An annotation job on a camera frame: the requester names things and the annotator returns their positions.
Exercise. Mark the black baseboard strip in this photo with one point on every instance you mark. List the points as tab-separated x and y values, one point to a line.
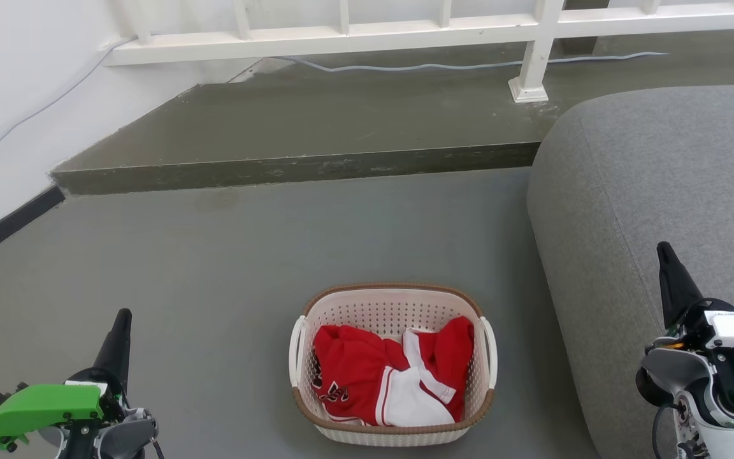
4	226

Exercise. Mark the white perforated laundry basket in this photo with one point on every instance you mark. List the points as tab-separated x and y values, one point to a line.
386	312

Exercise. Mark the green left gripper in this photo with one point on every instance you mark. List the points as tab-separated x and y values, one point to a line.
42	405

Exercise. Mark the grey fabric sofa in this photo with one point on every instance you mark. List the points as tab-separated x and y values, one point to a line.
660	191

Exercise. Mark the white wooden railing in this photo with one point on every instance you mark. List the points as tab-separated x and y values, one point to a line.
405	35

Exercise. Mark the red and white jersey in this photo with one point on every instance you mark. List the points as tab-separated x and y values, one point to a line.
354	370

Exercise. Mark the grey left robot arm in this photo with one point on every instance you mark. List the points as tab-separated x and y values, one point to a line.
125	437

